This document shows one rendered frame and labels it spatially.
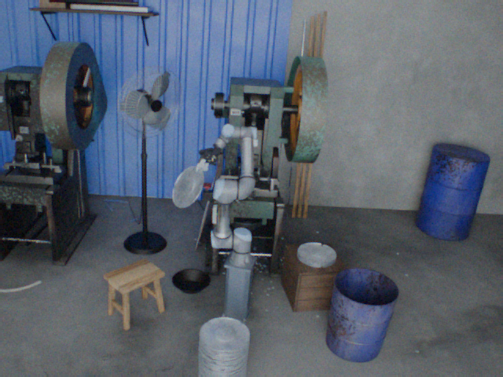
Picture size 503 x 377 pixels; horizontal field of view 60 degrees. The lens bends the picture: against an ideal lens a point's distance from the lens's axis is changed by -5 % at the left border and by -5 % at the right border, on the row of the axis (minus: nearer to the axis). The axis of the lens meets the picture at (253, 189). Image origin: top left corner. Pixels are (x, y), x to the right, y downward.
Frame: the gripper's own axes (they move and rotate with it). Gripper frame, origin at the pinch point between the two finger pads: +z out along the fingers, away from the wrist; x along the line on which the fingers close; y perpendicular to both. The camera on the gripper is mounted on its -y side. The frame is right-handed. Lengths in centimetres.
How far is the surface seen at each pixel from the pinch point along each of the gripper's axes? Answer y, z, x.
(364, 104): -45, -180, 160
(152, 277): -1, 74, 27
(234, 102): -29, -60, 12
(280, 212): 9, -19, 83
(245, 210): -12, -5, 73
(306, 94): 19, -87, 19
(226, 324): 64, 66, 37
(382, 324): 121, 11, 92
